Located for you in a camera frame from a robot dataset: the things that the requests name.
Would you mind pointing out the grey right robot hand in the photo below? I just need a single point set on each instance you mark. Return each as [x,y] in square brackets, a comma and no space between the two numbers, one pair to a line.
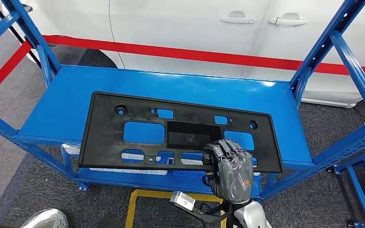
[236,176]

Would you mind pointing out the black plastic plate part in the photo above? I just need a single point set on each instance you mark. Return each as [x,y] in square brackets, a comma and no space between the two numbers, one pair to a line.
[107,135]

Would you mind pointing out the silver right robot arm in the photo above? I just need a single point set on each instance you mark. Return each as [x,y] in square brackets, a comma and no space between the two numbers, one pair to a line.
[251,217]

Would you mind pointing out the blue shelf rack with castors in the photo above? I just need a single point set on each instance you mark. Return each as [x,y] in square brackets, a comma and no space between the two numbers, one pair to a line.
[361,195]

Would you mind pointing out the black robot body part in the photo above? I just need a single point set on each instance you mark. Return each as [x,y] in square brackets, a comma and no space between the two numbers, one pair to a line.
[107,222]

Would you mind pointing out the blue steel shelf rack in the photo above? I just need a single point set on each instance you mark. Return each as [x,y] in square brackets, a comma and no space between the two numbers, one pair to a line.
[75,94]

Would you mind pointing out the white plastic bin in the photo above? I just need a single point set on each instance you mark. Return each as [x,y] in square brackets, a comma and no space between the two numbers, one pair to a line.
[192,162]
[70,150]
[129,171]

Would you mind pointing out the yellow floor tape square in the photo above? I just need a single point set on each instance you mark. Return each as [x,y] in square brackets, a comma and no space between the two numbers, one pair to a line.
[151,194]

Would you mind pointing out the red barrier belt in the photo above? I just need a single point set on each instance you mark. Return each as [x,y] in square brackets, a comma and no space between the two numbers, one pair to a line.
[201,55]
[6,68]

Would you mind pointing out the white car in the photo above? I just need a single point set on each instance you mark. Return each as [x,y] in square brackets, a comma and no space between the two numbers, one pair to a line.
[185,31]

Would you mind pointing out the black car tyre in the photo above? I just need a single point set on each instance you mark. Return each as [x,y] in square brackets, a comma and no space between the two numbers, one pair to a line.
[100,60]

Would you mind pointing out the chrome barrier stanchion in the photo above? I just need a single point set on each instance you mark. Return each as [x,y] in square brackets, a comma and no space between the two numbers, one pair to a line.
[45,219]

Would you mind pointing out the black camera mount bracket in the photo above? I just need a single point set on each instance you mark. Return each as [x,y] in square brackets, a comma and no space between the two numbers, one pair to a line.
[207,217]

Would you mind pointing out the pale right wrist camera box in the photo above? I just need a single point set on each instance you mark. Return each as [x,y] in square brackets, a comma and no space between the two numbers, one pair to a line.
[182,199]

